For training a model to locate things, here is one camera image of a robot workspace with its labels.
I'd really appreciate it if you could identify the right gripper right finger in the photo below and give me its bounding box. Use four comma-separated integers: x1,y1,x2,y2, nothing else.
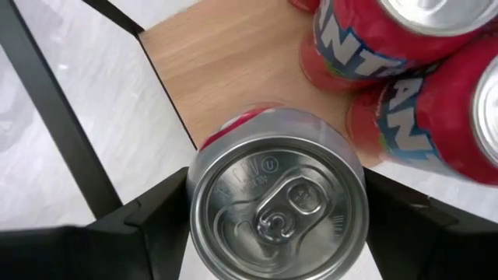
363,166,498,280

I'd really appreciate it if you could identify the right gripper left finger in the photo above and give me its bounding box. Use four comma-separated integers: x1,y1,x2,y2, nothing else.
87,166,192,280

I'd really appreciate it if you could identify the red soda can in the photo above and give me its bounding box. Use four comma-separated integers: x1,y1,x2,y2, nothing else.
347,34,498,187
298,0,498,95
185,103,370,280

